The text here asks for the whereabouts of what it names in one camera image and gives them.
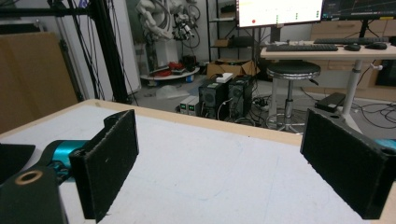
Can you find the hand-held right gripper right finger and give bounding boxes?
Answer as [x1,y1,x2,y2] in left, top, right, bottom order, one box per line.
[300,108,396,220]

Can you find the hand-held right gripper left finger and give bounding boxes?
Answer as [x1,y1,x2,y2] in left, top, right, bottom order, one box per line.
[68,108,140,224]

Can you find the black flat box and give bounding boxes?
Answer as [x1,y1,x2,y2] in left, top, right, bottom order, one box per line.
[314,91,347,114]

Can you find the black round stool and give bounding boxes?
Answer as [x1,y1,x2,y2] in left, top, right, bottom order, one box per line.
[265,60,321,134]

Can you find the white power supply unit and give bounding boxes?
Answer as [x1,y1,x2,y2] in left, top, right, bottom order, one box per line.
[179,95,201,117]

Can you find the round white platform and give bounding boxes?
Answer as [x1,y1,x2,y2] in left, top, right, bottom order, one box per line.
[140,66,201,82]

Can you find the brown wooden board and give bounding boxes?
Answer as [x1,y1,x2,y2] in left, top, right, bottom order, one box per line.
[0,32,78,134]

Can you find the light wooden desk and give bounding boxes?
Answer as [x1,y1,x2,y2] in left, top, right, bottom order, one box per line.
[260,40,396,134]

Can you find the black computer tower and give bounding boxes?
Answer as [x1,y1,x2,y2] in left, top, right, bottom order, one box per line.
[227,76,254,119]
[198,79,229,120]

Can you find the black keyboard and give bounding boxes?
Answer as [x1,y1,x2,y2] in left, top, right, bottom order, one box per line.
[313,36,390,46]
[265,43,339,53]

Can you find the white small box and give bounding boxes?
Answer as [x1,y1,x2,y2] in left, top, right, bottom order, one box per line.
[215,72,234,84]

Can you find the cardboard box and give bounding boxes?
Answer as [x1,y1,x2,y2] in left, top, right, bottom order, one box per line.
[206,59,261,79]

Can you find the dark computer monitor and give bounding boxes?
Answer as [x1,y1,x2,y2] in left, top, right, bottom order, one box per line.
[321,0,396,21]

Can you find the white computer monitor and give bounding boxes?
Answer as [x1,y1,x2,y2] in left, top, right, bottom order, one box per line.
[235,0,325,29]

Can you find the black metal shelf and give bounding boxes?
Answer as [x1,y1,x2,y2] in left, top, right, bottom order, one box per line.
[205,0,260,63]

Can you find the black floor cables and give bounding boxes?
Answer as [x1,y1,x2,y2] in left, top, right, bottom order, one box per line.
[351,101,396,130]

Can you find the black metal frame stand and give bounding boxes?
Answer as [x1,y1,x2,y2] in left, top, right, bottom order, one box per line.
[0,0,132,105]

